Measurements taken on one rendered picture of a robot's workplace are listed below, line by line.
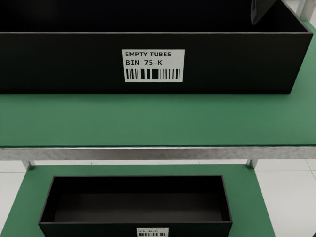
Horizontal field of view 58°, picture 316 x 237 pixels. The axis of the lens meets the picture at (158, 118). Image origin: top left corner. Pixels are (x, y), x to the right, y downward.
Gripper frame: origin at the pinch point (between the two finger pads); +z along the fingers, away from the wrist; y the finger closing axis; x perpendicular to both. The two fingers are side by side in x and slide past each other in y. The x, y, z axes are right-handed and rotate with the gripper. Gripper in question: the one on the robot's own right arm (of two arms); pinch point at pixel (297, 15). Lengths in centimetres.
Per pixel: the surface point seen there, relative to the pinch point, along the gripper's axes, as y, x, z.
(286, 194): -48, 6, 122
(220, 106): 5.6, 4.0, 17.0
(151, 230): 18, 23, 67
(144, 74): 18.1, -0.8, 14.8
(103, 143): 23.7, 11.4, 13.3
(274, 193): -43, 6, 122
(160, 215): 15, 19, 75
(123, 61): 21.3, -1.9, 12.5
